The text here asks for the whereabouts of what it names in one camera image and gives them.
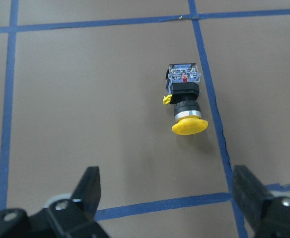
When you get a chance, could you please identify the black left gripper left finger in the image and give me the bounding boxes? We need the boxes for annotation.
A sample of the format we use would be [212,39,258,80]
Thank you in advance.
[46,166,109,238]

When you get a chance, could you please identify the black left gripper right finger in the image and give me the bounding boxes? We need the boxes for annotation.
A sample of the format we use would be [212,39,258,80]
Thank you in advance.
[232,165,290,238]

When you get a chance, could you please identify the yellow push button switch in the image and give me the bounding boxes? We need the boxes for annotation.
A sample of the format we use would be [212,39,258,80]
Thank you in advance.
[162,63,209,135]

